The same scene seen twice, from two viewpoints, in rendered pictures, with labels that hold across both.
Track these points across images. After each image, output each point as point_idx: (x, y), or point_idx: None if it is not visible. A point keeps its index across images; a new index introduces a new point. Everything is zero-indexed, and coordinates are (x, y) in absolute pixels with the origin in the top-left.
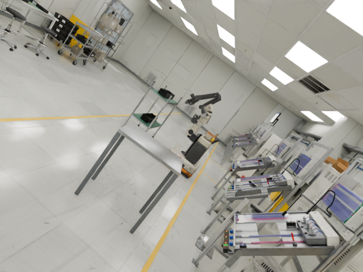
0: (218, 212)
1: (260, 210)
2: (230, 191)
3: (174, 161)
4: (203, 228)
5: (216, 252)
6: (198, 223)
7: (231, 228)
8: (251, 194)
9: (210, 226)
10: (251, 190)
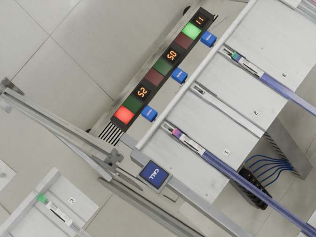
0: (55, 121)
1: (287, 158)
2: (46, 225)
3: None
4: (35, 59)
5: (23, 183)
6: (15, 36)
7: (101, 170)
8: (207, 217)
9: (95, 32)
10: (215, 219)
